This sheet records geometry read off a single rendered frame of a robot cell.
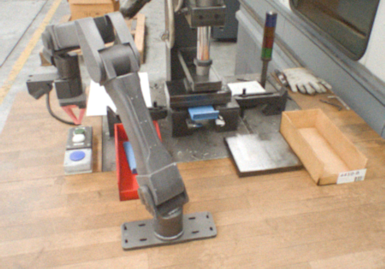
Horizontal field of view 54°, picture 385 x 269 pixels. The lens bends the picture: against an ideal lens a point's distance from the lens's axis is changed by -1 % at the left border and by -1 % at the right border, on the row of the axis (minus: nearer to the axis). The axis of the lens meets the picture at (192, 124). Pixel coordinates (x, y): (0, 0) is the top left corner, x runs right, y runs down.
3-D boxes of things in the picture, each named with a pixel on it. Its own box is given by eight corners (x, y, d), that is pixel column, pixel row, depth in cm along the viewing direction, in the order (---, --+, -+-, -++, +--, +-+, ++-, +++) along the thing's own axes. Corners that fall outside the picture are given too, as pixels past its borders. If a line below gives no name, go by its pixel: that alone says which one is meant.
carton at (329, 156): (316, 189, 94) (323, 164, 90) (278, 133, 115) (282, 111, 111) (362, 182, 96) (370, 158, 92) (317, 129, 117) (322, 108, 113)
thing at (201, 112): (193, 123, 102) (193, 113, 100) (183, 96, 114) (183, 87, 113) (218, 120, 103) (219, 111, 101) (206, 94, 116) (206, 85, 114)
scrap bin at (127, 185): (120, 201, 88) (117, 182, 85) (116, 141, 109) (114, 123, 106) (170, 195, 90) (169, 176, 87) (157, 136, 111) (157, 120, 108)
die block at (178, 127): (171, 137, 111) (171, 115, 107) (166, 120, 119) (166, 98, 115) (237, 130, 114) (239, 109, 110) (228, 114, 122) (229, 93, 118)
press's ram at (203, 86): (169, 118, 106) (168, 13, 90) (159, 78, 127) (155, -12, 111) (231, 112, 109) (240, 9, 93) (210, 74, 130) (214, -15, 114)
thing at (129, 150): (133, 177, 95) (132, 168, 93) (123, 143, 107) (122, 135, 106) (160, 172, 97) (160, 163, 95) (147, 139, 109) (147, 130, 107)
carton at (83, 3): (78, 14, 466) (71, -29, 439) (127, 13, 469) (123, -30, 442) (65, 32, 410) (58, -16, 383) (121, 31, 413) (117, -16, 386)
